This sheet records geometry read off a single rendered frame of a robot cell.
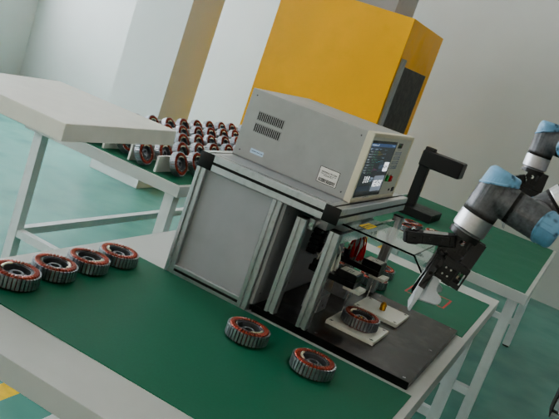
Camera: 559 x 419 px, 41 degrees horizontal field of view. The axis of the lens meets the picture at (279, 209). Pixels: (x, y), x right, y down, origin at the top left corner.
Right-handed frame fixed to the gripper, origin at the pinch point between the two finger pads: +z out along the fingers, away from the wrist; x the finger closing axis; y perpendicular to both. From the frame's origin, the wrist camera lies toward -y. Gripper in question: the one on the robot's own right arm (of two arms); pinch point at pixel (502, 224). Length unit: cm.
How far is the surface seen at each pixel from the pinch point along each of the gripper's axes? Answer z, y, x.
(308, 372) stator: 38, -23, -87
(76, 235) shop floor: 115, -230, 118
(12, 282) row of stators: 38, -87, -117
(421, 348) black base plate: 38, -6, -34
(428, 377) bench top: 40, 0, -48
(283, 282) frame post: 28, -44, -63
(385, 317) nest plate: 36.9, -20.4, -24.7
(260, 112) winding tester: -11, -71, -49
